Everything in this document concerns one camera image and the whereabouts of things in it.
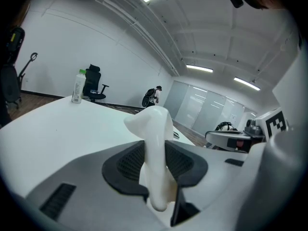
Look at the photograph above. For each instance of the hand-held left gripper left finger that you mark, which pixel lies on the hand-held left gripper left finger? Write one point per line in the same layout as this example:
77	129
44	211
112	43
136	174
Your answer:
91	177

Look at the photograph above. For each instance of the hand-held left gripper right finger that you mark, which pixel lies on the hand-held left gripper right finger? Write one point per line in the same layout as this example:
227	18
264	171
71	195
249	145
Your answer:
216	177

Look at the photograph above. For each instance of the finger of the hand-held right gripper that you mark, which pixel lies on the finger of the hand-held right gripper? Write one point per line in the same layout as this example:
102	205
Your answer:
226	126
216	138

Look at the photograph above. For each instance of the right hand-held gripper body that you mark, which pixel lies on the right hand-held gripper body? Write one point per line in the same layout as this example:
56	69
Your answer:
274	124

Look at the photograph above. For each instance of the white plastic object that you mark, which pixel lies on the white plastic object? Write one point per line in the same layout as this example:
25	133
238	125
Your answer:
156	138

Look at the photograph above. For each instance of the frosted glass partition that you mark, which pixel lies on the frosted glass partition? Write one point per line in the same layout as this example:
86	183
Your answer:
204	109

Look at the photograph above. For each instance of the large white table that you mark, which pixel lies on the large white table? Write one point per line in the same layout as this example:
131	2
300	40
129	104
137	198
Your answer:
60	133

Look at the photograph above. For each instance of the white bottle green cap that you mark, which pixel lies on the white bottle green cap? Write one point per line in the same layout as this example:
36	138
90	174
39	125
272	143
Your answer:
78	88

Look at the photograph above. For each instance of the black office chair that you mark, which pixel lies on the black office chair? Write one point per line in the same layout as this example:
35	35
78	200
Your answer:
92	83

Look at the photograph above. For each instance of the grey gripper camera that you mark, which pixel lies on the grey gripper camera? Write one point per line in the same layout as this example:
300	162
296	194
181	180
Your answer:
252	127

